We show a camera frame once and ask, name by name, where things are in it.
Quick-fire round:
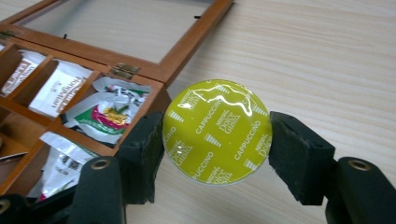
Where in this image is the wooden box with glass lid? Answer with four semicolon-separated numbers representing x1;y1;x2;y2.
0;0;235;200

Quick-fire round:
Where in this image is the white brown sachet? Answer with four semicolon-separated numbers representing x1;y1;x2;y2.
28;59;94;119
0;49;48;97

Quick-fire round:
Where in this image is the white green red sachet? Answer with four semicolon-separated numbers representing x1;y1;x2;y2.
27;131;101;202
60;76;153;146

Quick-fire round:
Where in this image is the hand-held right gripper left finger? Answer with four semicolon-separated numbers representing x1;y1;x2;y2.
117;111;166;205

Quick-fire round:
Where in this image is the yellow-green coffee capsule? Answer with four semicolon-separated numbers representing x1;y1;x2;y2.
162;78;274;187

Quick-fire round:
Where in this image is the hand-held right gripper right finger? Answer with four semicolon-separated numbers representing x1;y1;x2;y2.
267;111;336;206

